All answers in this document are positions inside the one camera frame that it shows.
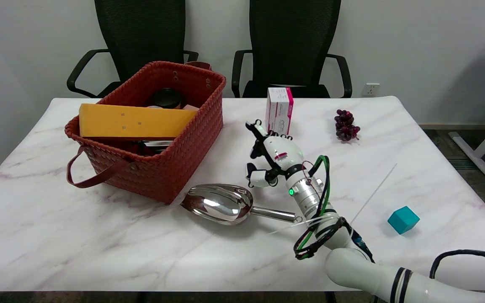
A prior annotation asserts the white and pink paper box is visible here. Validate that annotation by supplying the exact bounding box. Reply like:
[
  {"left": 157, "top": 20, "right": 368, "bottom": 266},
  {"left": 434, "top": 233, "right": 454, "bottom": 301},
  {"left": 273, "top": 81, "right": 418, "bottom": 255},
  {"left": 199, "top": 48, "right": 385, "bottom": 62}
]
[{"left": 265, "top": 87, "right": 294, "bottom": 136}]

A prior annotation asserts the shiny metal scoop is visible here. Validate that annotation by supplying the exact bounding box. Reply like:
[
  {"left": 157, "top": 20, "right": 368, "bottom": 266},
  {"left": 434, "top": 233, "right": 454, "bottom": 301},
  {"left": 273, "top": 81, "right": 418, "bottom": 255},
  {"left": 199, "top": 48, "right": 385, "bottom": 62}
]
[{"left": 181, "top": 183, "right": 303, "bottom": 226}]

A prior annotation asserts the yellow flat box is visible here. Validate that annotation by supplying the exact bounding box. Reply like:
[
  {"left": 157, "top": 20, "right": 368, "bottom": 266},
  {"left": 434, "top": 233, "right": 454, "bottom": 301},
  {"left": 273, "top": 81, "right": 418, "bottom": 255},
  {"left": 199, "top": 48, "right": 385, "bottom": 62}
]
[{"left": 79, "top": 104, "right": 198, "bottom": 138}]

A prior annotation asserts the red woven basket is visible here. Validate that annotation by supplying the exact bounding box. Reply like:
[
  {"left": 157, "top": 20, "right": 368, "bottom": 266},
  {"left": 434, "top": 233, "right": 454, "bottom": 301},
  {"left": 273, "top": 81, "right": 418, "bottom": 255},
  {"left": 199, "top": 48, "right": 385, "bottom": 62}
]
[{"left": 64, "top": 61, "right": 227, "bottom": 205}]

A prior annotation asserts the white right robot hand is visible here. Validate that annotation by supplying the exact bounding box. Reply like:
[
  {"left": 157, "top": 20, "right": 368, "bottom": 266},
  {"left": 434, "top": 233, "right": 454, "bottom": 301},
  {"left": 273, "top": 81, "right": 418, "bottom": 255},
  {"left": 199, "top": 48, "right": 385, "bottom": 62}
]
[{"left": 245, "top": 120, "right": 306, "bottom": 189}]

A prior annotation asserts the purple grape bunch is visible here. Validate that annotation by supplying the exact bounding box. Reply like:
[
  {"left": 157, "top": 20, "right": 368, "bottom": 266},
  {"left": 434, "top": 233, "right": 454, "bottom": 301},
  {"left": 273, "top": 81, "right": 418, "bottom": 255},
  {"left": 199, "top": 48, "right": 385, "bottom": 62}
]
[{"left": 334, "top": 109, "right": 361, "bottom": 142}]

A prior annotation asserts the black round jar lid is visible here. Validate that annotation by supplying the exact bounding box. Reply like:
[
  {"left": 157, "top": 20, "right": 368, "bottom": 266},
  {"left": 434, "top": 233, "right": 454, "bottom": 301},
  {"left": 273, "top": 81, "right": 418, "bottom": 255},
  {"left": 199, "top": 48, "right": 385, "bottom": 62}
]
[{"left": 150, "top": 88, "right": 183, "bottom": 109}]

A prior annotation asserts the green and black cable bundle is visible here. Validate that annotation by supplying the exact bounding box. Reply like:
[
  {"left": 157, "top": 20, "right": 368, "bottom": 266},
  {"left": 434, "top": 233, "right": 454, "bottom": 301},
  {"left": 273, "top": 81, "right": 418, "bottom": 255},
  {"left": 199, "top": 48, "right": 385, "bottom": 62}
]
[{"left": 294, "top": 155, "right": 373, "bottom": 260}]

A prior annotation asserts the white desk frame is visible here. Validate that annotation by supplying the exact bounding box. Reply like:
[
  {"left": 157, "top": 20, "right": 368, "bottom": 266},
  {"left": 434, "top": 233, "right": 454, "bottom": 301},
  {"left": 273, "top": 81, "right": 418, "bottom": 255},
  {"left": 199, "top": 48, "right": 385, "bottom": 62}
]
[{"left": 449, "top": 41, "right": 485, "bottom": 190}]

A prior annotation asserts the teal cube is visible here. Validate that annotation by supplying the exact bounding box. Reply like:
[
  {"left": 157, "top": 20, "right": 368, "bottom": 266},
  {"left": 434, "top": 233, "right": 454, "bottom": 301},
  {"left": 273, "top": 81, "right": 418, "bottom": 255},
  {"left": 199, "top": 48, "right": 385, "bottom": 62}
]
[{"left": 387, "top": 206, "right": 421, "bottom": 235}]

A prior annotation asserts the black mesh office chair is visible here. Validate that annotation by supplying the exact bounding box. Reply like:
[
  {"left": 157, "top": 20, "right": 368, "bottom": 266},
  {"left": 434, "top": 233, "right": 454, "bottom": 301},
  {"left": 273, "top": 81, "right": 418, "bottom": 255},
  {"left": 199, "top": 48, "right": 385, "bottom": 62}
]
[
  {"left": 67, "top": 0, "right": 200, "bottom": 98},
  {"left": 231, "top": 0, "right": 353, "bottom": 98}
]

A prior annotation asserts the black cable loop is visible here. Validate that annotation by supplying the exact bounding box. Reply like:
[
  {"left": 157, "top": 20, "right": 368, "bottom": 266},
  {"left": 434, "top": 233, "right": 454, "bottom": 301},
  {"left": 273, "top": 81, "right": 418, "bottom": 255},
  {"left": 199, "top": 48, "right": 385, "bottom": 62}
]
[{"left": 430, "top": 250, "right": 485, "bottom": 280}]

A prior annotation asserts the silver item in basket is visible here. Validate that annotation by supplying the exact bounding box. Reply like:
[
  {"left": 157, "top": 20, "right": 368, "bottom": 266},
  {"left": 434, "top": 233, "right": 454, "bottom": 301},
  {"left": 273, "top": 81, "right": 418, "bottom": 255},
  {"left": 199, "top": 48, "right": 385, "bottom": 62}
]
[{"left": 141, "top": 140, "right": 173, "bottom": 155}]

